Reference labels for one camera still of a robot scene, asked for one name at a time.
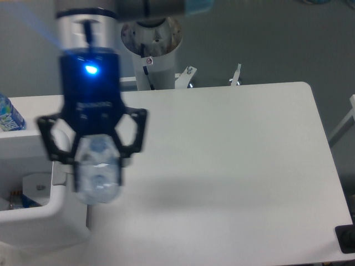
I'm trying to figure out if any white plastic trash can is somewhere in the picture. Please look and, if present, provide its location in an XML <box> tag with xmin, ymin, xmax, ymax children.
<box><xmin>1</xmin><ymin>130</ymin><xmax>90</xmax><ymax>248</ymax></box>

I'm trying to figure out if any blue labelled bottle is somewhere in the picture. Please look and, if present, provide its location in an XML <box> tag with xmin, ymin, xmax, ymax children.
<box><xmin>1</xmin><ymin>94</ymin><xmax>27</xmax><ymax>132</ymax></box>

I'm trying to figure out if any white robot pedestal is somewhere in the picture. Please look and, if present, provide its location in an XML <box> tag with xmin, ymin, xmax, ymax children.
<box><xmin>121</xmin><ymin>17</ymin><xmax>197</xmax><ymax>91</ymax></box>

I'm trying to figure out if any white metal frame right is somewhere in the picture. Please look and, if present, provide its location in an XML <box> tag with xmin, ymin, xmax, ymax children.
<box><xmin>328</xmin><ymin>94</ymin><xmax>354</xmax><ymax>148</ymax></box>

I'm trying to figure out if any clear plastic water bottle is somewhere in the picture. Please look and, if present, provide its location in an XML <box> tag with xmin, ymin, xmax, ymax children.
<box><xmin>74</xmin><ymin>135</ymin><xmax>121</xmax><ymax>205</ymax></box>

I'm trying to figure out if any blue snack packet in bin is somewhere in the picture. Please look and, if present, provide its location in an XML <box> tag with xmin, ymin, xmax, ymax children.
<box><xmin>9</xmin><ymin>191</ymin><xmax>41</xmax><ymax>210</ymax></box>

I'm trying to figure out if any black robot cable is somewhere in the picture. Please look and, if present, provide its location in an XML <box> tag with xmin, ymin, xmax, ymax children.
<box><xmin>140</xmin><ymin>43</ymin><xmax>156</xmax><ymax>90</ymax></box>

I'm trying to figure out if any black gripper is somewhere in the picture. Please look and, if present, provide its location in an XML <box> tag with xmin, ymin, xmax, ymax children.
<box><xmin>37</xmin><ymin>52</ymin><xmax>147</xmax><ymax>191</ymax></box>

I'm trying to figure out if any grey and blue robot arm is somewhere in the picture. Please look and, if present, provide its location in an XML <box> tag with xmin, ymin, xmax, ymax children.
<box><xmin>37</xmin><ymin>1</ymin><xmax>213</xmax><ymax>188</ymax></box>

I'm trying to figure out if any black clamp at table edge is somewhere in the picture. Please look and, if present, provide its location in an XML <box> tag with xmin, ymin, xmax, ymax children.
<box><xmin>335</xmin><ymin>224</ymin><xmax>354</xmax><ymax>254</ymax></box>

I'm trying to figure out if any white plastic wrapper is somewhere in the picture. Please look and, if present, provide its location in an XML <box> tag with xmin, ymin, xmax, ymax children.
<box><xmin>22</xmin><ymin>173</ymin><xmax>52</xmax><ymax>206</ymax></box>

